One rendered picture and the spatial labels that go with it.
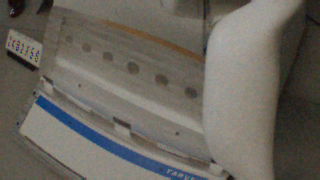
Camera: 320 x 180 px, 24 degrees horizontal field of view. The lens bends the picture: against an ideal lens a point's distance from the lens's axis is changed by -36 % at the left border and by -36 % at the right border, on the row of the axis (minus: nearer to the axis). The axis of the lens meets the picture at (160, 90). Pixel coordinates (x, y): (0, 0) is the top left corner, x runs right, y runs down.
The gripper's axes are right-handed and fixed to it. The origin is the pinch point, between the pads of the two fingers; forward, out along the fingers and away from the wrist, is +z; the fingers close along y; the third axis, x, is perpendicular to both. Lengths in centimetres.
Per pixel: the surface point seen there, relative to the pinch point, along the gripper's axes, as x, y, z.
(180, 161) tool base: 3.4, -38.7, -15.1
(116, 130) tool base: -6.4, -42.9, -21.6
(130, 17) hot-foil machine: -5, -41, -43
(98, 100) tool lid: -10.3, -39.9, -25.1
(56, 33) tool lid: -22, -36, -36
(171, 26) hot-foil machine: 1, -37, -40
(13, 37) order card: -34, -53, -45
